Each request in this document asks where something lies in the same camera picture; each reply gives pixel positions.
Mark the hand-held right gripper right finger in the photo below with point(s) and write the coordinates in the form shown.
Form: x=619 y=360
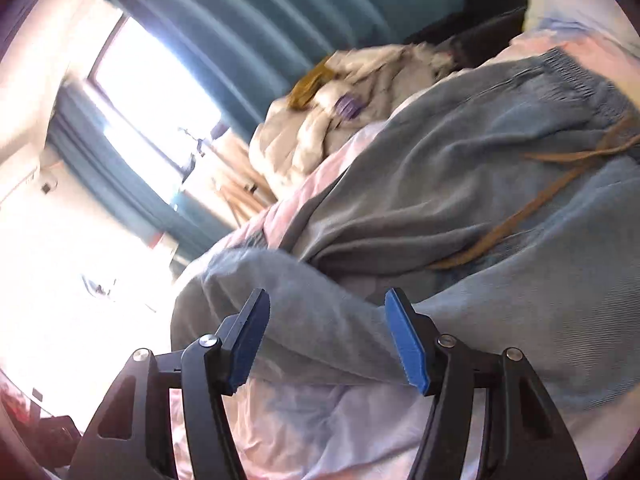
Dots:
x=407 y=340

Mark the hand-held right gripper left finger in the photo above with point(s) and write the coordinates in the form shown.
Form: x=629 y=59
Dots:
x=248 y=340

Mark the pink and white bed sheet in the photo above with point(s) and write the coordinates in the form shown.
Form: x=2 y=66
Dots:
x=320 y=435

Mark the wooden rack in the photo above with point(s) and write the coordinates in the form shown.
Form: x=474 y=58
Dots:
x=240 y=180

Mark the teal curtain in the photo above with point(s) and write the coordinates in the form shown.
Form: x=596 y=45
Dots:
x=300 y=20
x=120 y=170

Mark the cream quilted comforter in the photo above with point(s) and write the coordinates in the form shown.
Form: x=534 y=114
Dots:
x=320 y=115

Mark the mustard yellow cloth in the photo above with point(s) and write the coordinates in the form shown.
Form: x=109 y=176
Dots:
x=311 y=85

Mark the window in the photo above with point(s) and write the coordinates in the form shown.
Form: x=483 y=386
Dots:
x=150 y=90

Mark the black chair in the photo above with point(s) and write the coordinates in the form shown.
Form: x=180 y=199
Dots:
x=480 y=20

